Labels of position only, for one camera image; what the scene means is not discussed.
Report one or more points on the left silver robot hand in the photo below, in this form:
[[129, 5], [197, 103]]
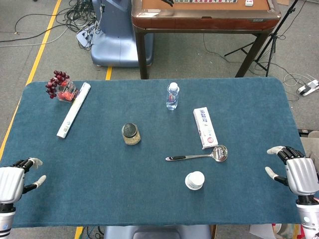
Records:
[[10, 181]]

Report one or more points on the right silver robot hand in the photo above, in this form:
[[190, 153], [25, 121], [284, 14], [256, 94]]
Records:
[[302, 174]]

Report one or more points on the white paper cup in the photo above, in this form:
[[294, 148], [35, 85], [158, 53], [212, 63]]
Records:
[[195, 180]]

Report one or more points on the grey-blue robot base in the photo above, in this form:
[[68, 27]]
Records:
[[154, 232]]

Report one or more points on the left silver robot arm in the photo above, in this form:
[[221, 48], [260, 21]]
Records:
[[6, 219]]

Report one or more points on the black flat device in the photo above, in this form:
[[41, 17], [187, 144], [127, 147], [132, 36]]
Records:
[[307, 132]]

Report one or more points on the white power strip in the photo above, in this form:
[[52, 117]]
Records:
[[83, 36], [307, 88]]

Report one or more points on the blue felt table cloth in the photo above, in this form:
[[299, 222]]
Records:
[[99, 174]]

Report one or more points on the white wrap roll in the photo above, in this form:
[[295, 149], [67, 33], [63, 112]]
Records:
[[73, 110]]

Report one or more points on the clear bag with red contents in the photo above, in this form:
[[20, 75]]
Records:
[[67, 94]]

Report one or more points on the white toothpaste box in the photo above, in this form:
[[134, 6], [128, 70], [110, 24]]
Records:
[[205, 128]]

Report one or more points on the dark red grape bunch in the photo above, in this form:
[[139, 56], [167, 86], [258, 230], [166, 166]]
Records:
[[53, 83]]

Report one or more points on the grain jar with black lid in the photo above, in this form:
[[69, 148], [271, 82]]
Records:
[[130, 132]]

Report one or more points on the black tripod stand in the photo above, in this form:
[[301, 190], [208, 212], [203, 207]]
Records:
[[272, 36]]

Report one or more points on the clear plastic water bottle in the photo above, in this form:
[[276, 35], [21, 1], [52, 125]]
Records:
[[172, 98]]

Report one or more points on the single white mahjong tile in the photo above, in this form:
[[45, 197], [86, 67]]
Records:
[[249, 2]]

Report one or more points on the brown mahjong table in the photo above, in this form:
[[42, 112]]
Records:
[[204, 21]]

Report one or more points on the row of face-up mahjong tiles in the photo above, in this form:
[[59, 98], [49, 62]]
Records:
[[204, 1]]

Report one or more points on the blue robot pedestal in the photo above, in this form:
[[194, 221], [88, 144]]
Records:
[[117, 44]]

